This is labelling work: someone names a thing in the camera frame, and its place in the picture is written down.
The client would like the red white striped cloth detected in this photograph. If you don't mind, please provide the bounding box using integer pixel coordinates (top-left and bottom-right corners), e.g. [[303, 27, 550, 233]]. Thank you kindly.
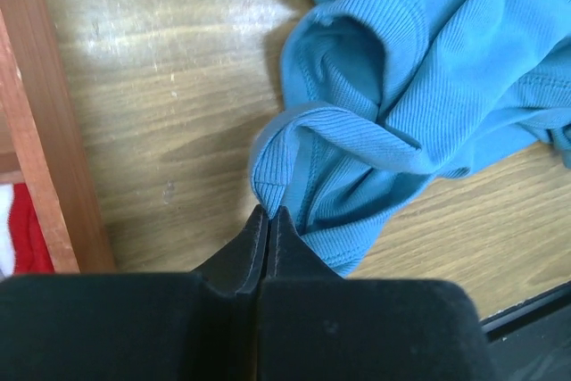
[[1, 184, 55, 279]]

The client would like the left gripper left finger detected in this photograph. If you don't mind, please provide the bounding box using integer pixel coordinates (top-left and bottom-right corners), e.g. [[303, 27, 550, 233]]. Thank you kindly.
[[1, 208, 269, 380]]

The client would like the orange compartment organizer box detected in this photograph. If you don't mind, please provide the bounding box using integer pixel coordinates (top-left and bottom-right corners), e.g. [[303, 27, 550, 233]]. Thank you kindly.
[[1, 0, 115, 273]]

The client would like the grey-blue tank top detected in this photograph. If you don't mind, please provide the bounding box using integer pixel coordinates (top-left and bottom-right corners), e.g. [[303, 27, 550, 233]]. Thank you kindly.
[[250, 0, 570, 276]]

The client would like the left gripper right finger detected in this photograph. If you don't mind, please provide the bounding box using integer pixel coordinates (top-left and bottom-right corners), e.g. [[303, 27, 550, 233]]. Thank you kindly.
[[257, 208, 496, 380]]

